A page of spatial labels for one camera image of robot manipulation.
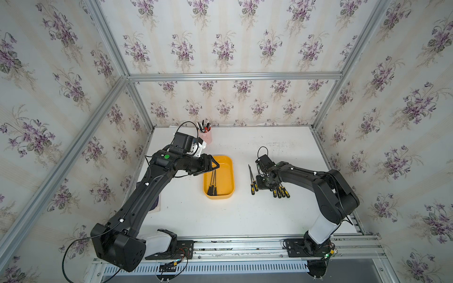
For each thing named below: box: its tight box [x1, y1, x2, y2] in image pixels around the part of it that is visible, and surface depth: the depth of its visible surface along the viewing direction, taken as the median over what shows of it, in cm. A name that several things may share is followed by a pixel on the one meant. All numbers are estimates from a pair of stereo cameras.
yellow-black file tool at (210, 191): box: [207, 171, 214, 196], surface depth 90 cm
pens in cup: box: [196, 119, 212, 134], surface depth 109 cm
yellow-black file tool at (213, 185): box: [211, 170, 215, 196], surface depth 93 cm
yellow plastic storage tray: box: [202, 155, 236, 200], surface depth 95 cm
